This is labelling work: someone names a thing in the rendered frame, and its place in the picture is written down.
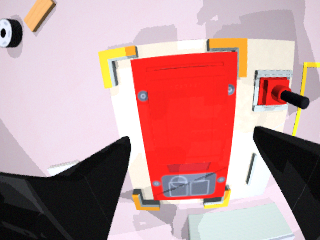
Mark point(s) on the orange rectangular block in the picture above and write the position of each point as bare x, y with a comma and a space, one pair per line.
39, 12

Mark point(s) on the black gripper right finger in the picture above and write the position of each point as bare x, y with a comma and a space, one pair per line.
295, 165

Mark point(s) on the black toy tyre with silver hub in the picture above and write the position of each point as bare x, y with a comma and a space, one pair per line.
10, 33

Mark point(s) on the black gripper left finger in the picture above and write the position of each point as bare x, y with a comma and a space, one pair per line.
81, 200

